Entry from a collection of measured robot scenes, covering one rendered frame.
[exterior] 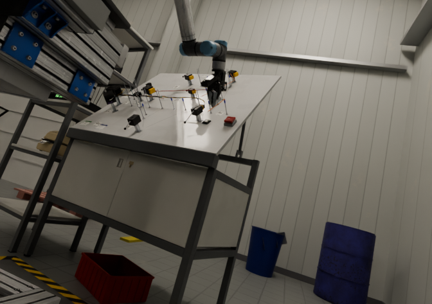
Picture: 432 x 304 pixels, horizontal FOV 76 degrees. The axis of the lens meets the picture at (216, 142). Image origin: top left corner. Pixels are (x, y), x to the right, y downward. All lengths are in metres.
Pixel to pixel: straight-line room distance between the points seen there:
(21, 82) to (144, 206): 0.84
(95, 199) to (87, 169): 0.23
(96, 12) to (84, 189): 1.26
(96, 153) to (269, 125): 3.14
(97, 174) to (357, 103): 3.90
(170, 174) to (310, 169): 3.11
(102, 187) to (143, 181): 0.31
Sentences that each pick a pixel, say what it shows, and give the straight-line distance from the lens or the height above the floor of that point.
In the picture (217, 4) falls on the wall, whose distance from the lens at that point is 6.04.
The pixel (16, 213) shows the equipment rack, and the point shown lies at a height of 0.22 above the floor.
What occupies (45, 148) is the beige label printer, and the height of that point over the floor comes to 0.69.
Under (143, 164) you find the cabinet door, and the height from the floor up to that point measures 0.74.
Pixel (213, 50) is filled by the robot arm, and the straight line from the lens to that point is 1.47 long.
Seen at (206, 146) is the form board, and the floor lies 0.90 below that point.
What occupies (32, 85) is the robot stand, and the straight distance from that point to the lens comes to 1.08.
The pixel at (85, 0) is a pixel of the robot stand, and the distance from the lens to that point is 0.87.
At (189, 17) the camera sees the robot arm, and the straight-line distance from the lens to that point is 1.53.
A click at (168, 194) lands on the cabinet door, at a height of 0.62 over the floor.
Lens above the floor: 0.63
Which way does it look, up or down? 13 degrees up
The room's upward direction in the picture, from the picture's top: 16 degrees clockwise
